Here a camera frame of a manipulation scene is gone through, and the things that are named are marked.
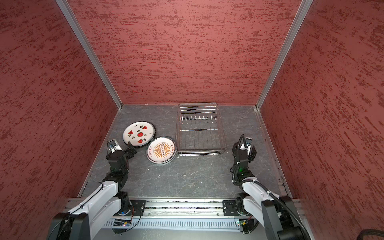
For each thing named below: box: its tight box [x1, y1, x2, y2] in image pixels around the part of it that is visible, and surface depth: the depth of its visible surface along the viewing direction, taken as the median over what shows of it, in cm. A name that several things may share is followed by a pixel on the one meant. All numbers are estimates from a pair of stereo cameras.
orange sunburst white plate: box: [148, 159, 173, 165], surface depth 89 cm
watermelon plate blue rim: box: [123, 121, 155, 147], surface depth 102 cm
